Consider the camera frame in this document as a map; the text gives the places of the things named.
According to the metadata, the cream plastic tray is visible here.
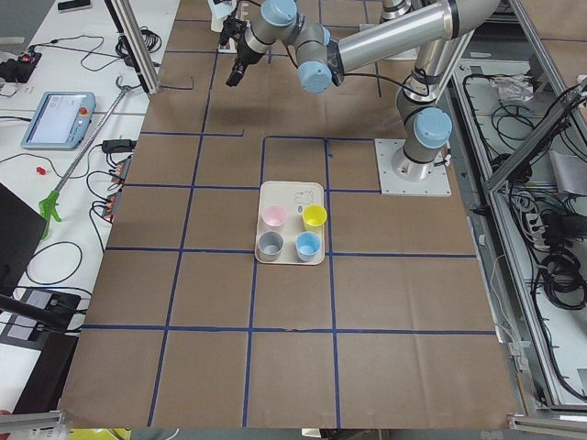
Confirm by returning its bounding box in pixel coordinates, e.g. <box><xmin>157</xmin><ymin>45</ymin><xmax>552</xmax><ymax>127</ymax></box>
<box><xmin>255</xmin><ymin>181</ymin><xmax>326</xmax><ymax>266</ymax></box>

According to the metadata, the white wire cup rack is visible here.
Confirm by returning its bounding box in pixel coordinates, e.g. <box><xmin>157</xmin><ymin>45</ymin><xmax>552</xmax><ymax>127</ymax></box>
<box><xmin>211</xmin><ymin>14</ymin><xmax>243</xmax><ymax>53</ymax></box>

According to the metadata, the black power adapter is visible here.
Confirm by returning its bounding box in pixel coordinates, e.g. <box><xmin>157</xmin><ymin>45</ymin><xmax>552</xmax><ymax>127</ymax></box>
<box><xmin>102</xmin><ymin>138</ymin><xmax>137</xmax><ymax>154</ymax></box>

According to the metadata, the yellow plastic cup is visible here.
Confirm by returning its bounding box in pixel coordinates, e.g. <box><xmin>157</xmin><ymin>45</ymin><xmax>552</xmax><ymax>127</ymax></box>
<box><xmin>302</xmin><ymin>204</ymin><xmax>327</xmax><ymax>233</ymax></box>

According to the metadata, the black monitor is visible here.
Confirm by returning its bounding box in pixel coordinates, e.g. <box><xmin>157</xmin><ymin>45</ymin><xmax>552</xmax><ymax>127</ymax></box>
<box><xmin>0</xmin><ymin>184</ymin><xmax>47</xmax><ymax>296</ymax></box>

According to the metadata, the left teach pendant tablet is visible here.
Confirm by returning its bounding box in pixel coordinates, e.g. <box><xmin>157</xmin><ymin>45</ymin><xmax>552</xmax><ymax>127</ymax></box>
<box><xmin>21</xmin><ymin>92</ymin><xmax>96</xmax><ymax>151</ymax></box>

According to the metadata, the coiled black cable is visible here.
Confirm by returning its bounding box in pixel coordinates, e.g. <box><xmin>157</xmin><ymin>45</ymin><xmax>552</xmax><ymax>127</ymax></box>
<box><xmin>116</xmin><ymin>27</ymin><xmax>162</xmax><ymax>70</ymax></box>

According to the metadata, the light blue cup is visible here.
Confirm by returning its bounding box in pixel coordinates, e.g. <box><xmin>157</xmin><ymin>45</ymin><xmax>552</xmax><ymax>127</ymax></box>
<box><xmin>208</xmin><ymin>0</ymin><xmax>236</xmax><ymax>19</ymax></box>
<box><xmin>295</xmin><ymin>231</ymin><xmax>321</xmax><ymax>262</ymax></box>

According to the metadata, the grey plastic cup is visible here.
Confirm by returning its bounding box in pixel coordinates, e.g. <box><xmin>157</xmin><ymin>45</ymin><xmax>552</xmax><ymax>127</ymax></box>
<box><xmin>257</xmin><ymin>231</ymin><xmax>284</xmax><ymax>262</ymax></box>

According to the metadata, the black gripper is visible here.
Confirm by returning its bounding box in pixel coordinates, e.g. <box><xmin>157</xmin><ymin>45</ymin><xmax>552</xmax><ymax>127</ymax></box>
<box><xmin>218</xmin><ymin>15</ymin><xmax>273</xmax><ymax>87</ymax></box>

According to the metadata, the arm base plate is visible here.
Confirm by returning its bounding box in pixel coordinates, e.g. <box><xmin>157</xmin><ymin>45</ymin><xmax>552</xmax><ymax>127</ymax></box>
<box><xmin>374</xmin><ymin>138</ymin><xmax>452</xmax><ymax>197</ymax></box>

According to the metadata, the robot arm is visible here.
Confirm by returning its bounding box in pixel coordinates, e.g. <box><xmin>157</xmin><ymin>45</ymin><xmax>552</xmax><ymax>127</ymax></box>
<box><xmin>209</xmin><ymin>0</ymin><xmax>499</xmax><ymax>182</ymax></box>

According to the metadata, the pink plastic cup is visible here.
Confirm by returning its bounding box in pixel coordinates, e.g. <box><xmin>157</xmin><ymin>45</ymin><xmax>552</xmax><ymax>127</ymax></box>
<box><xmin>261</xmin><ymin>204</ymin><xmax>288</xmax><ymax>231</ymax></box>

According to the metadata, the aluminium frame post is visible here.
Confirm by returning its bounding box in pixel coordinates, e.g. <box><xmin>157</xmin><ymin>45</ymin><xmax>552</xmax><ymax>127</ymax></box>
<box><xmin>105</xmin><ymin>0</ymin><xmax>161</xmax><ymax>95</ymax></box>

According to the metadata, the metal reacher grabber tool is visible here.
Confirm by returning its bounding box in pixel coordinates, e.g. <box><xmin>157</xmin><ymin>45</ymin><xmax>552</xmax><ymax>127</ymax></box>
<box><xmin>39</xmin><ymin>75</ymin><xmax>138</xmax><ymax>239</ymax></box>

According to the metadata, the light blue cup on tray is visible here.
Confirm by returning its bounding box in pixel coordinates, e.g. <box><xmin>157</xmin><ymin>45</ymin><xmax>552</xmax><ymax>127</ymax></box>
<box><xmin>295</xmin><ymin>231</ymin><xmax>321</xmax><ymax>262</ymax></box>

